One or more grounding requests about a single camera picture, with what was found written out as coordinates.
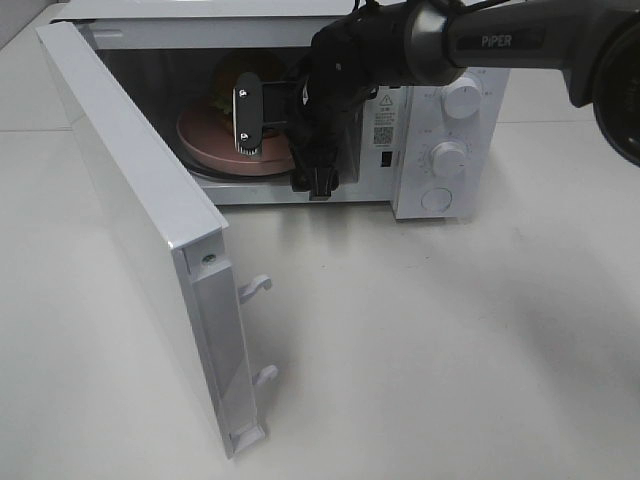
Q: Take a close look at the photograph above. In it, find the white microwave door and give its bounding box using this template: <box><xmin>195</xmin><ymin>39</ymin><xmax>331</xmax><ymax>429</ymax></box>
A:
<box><xmin>37</xmin><ymin>22</ymin><xmax>278</xmax><ymax>457</ymax></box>

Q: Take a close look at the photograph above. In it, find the glass microwave turntable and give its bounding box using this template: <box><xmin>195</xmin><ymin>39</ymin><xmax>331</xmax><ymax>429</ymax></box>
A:
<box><xmin>185</xmin><ymin>164</ymin><xmax>292</xmax><ymax>183</ymax></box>

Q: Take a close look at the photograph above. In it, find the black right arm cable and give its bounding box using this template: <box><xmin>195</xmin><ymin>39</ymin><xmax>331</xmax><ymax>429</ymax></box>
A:
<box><xmin>287</xmin><ymin>52</ymin><xmax>321</xmax><ymax>166</ymax></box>

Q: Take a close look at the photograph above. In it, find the white microwave oven body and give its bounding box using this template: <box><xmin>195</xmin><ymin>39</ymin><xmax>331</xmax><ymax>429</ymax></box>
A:
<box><xmin>38</xmin><ymin>1</ymin><xmax>509</xmax><ymax>219</ymax></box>

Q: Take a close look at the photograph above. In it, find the pink round plate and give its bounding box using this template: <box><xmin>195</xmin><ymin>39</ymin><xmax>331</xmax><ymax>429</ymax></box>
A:
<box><xmin>176</xmin><ymin>98</ymin><xmax>294</xmax><ymax>177</ymax></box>

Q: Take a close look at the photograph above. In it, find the burger with lettuce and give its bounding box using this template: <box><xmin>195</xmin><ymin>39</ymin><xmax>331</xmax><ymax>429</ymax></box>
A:
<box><xmin>207</xmin><ymin>49</ymin><xmax>285</xmax><ymax>135</ymax></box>

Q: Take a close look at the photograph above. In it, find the upper white power knob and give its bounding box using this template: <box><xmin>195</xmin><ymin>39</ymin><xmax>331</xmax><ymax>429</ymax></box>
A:
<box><xmin>441</xmin><ymin>74</ymin><xmax>483</xmax><ymax>120</ymax></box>

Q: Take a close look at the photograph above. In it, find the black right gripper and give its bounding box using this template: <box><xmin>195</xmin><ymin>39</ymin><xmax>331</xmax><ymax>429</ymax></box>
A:
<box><xmin>264</xmin><ymin>54</ymin><xmax>370</xmax><ymax>200</ymax></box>

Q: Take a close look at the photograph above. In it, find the round white door button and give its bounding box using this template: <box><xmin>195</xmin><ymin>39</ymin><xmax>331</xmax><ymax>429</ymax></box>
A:
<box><xmin>421</xmin><ymin>187</ymin><xmax>453</xmax><ymax>213</ymax></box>

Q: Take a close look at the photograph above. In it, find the white timer knob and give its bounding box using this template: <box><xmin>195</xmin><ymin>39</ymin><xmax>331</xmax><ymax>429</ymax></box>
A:
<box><xmin>429</xmin><ymin>141</ymin><xmax>467</xmax><ymax>178</ymax></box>

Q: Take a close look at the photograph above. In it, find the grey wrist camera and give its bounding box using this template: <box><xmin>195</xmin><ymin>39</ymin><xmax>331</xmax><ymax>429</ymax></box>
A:
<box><xmin>232</xmin><ymin>72</ymin><xmax>263</xmax><ymax>156</ymax></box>

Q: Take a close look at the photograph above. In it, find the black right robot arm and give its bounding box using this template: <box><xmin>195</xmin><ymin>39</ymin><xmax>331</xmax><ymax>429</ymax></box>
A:
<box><xmin>284</xmin><ymin>1</ymin><xmax>639</xmax><ymax>200</ymax></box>

